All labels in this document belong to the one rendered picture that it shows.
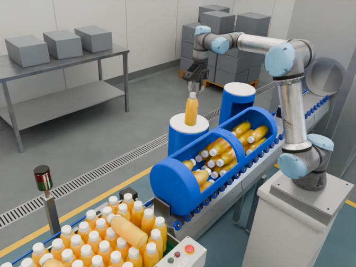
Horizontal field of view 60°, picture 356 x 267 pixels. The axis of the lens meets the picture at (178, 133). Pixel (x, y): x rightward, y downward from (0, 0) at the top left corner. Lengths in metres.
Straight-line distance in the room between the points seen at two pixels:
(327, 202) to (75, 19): 4.01
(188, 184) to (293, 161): 0.46
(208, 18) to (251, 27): 0.68
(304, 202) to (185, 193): 0.52
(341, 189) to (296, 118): 0.45
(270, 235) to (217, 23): 3.84
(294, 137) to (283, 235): 0.53
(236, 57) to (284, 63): 3.68
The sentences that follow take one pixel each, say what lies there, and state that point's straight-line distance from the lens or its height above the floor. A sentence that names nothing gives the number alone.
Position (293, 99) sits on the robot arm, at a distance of 1.25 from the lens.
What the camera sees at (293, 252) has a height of 0.90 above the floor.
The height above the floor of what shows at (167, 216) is 0.98.
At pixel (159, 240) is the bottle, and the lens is 1.35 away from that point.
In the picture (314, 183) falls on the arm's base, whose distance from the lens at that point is 1.48.
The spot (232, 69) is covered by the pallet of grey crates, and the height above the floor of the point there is 0.48.
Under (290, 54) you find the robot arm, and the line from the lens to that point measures 1.20.
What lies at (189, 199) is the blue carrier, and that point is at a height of 1.12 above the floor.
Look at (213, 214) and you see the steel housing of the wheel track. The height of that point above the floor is 0.86.
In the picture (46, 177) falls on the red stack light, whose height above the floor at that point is 1.23.
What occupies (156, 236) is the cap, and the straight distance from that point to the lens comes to 1.33.
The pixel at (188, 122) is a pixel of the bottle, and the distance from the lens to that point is 1.72.
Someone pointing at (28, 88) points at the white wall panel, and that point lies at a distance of 4.63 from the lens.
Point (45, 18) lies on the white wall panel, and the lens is 4.52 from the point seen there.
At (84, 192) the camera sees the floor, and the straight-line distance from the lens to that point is 3.18.
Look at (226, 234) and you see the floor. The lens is 2.81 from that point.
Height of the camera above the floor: 2.11
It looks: 32 degrees down
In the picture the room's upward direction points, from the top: 3 degrees clockwise
